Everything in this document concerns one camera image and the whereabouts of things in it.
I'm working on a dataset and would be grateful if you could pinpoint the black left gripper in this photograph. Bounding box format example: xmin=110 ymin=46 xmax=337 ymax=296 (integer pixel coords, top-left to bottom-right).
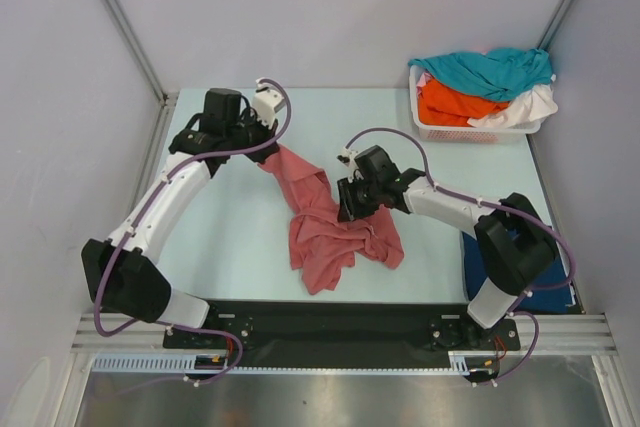
xmin=225 ymin=107 xmax=278 ymax=165

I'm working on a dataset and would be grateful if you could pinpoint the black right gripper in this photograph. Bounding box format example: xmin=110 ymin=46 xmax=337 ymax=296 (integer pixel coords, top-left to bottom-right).
xmin=337 ymin=174 xmax=382 ymax=223

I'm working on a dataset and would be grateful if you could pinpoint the pink polo shirt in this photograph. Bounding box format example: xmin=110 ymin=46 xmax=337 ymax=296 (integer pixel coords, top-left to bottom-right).
xmin=259 ymin=146 xmax=405 ymax=295

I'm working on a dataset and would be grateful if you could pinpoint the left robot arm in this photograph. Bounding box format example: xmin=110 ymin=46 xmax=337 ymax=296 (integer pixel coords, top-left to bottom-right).
xmin=81 ymin=78 xmax=292 ymax=347

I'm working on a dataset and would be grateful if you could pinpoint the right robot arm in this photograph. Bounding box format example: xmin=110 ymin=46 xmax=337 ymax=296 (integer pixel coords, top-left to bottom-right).
xmin=337 ymin=145 xmax=559 ymax=348

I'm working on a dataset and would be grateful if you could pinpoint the orange t shirt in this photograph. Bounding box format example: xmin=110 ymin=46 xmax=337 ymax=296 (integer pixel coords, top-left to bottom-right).
xmin=417 ymin=79 xmax=509 ymax=127

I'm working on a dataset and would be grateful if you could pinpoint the white plastic laundry basket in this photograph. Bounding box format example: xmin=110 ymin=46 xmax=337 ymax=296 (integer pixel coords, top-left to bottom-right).
xmin=408 ymin=66 xmax=541 ymax=144

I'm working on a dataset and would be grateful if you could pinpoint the teal t shirt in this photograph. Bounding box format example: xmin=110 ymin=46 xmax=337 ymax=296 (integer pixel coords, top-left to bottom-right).
xmin=408 ymin=48 xmax=554 ymax=102

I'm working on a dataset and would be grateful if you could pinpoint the white t shirt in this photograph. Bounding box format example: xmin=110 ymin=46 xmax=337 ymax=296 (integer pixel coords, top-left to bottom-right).
xmin=467 ymin=84 xmax=558 ymax=129

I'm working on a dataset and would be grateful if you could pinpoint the folded navy blue shirt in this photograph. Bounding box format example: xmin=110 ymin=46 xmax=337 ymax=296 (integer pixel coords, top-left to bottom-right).
xmin=461 ymin=233 xmax=575 ymax=314

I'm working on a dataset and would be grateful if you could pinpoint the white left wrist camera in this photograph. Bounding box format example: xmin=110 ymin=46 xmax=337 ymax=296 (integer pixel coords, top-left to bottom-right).
xmin=251 ymin=87 xmax=285 ymax=128

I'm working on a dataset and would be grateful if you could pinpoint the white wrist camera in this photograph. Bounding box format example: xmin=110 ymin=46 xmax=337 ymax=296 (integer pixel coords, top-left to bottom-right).
xmin=251 ymin=87 xmax=285 ymax=128
xmin=337 ymin=147 xmax=359 ymax=171

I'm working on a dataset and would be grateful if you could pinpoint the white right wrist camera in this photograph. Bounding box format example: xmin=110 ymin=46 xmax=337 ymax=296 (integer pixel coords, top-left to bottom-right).
xmin=337 ymin=147 xmax=359 ymax=171

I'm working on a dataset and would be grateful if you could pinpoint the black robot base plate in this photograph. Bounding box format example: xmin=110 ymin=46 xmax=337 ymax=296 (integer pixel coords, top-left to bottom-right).
xmin=163 ymin=300 xmax=521 ymax=370

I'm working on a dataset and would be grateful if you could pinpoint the white slotted cable duct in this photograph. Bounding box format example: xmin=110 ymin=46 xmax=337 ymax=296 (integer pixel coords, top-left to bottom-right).
xmin=92 ymin=352 xmax=497 ymax=379

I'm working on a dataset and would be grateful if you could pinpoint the aluminium frame post left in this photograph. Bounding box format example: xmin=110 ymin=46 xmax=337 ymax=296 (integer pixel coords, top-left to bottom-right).
xmin=100 ymin=0 xmax=167 ymax=105

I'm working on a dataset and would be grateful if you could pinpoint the aluminium frame rail front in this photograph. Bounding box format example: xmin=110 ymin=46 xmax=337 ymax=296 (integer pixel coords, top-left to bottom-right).
xmin=71 ymin=314 xmax=618 ymax=356

